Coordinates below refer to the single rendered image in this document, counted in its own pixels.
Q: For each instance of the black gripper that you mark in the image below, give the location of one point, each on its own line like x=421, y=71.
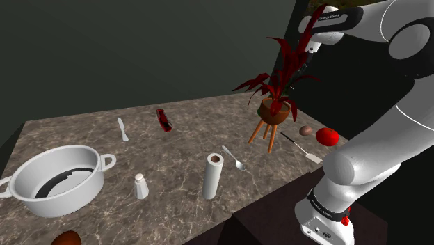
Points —
x=306, y=62

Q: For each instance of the brown round object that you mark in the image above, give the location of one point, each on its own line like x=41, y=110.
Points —
x=67, y=239

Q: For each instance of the silver table knife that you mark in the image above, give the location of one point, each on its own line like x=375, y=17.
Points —
x=123, y=134

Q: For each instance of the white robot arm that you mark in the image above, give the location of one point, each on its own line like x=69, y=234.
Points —
x=373, y=149

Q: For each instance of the red tomato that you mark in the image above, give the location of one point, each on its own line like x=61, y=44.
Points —
x=327, y=137

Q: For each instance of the white paper towel roll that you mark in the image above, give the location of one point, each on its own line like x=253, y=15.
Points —
x=211, y=178

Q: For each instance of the white salt shaker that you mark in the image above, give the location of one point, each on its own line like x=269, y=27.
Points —
x=141, y=188

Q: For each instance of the brown potato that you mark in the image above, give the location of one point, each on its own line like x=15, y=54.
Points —
x=305, y=130

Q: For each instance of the silver spoon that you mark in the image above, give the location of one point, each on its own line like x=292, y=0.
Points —
x=240, y=165

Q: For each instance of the red plant in wooden pot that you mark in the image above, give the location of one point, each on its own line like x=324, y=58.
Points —
x=276, y=116

